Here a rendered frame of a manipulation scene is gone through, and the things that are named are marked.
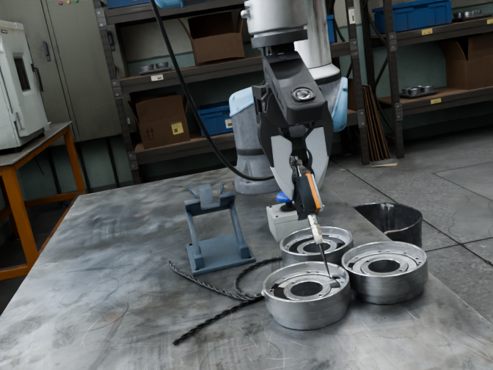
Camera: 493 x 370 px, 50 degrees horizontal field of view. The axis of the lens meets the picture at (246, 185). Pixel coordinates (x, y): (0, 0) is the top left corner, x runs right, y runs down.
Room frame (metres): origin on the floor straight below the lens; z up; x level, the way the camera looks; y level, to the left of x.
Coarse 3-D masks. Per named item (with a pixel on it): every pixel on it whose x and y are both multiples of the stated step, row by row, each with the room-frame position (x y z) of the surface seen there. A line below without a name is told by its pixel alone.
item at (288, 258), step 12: (324, 228) 0.75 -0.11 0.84; (336, 228) 0.74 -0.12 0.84; (288, 240) 0.73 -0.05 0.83; (312, 240) 0.73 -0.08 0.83; (324, 240) 0.72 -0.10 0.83; (348, 240) 0.71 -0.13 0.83; (288, 252) 0.67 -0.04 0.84; (300, 252) 0.69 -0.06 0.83; (312, 252) 0.72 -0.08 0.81; (324, 252) 0.65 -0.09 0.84; (336, 252) 0.65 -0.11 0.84; (288, 264) 0.68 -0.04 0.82; (336, 264) 0.65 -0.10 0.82
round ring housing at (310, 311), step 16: (272, 272) 0.62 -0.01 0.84; (288, 272) 0.63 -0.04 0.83; (304, 272) 0.63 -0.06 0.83; (320, 272) 0.62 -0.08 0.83; (336, 272) 0.61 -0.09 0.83; (288, 288) 0.59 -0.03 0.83; (304, 288) 0.60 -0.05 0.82; (320, 288) 0.59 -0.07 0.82; (272, 304) 0.55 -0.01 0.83; (288, 304) 0.54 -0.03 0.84; (304, 304) 0.53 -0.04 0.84; (320, 304) 0.53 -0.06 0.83; (336, 304) 0.54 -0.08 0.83; (288, 320) 0.54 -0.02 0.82; (304, 320) 0.53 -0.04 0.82; (320, 320) 0.54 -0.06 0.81; (336, 320) 0.54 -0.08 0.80
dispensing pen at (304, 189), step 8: (296, 160) 0.68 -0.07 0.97; (296, 168) 0.67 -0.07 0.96; (296, 176) 0.67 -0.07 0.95; (304, 176) 0.65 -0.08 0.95; (296, 184) 0.64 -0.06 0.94; (304, 184) 0.64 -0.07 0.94; (296, 192) 0.65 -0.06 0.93; (304, 192) 0.64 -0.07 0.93; (312, 192) 0.64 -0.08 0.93; (296, 200) 0.66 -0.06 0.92; (304, 200) 0.63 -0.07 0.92; (312, 200) 0.63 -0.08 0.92; (296, 208) 0.66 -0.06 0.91; (304, 208) 0.62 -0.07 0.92; (312, 208) 0.62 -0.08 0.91; (304, 216) 0.64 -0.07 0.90; (312, 216) 0.63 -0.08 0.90; (312, 224) 0.63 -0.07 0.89; (312, 232) 0.63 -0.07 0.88; (320, 232) 0.62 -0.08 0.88; (320, 240) 0.62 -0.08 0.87; (320, 248) 0.61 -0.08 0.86; (328, 272) 0.60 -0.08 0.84
